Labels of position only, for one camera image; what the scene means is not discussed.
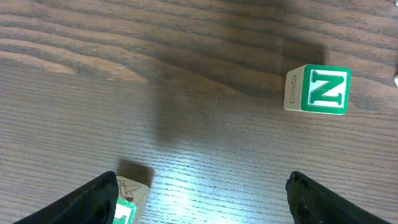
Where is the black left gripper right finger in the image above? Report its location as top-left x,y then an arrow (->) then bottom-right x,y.
285,171 -> 389,224

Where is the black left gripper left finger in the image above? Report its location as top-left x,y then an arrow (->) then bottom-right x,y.
15,171 -> 119,224

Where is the green N wooden block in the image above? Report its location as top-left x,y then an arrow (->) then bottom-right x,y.
284,64 -> 351,115

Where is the red U wooden block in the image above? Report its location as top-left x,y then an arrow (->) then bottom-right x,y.
394,75 -> 398,87

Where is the green J wooden block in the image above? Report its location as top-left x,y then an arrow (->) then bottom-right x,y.
113,176 -> 150,224

